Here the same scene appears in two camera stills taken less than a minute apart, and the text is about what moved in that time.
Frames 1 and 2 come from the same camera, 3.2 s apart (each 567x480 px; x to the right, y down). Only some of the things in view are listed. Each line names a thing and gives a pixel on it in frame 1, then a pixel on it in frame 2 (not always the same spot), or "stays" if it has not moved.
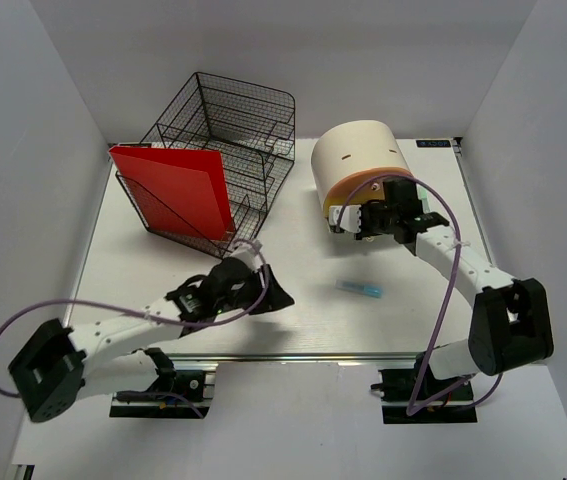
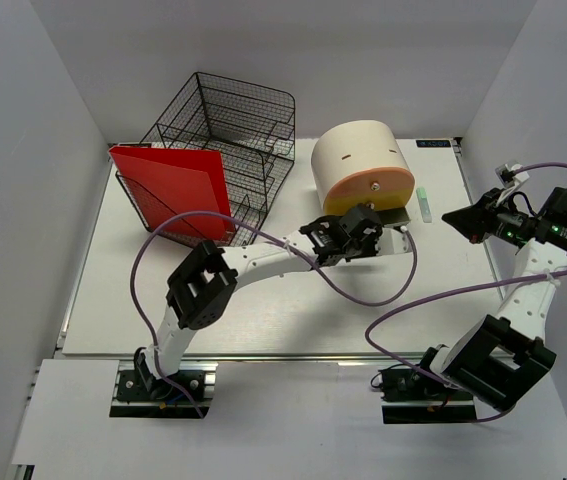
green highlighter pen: x=423 y=196 stays
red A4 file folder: x=177 y=190 stays
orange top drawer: x=371 y=192 stays
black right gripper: x=365 y=208 to x=474 y=221
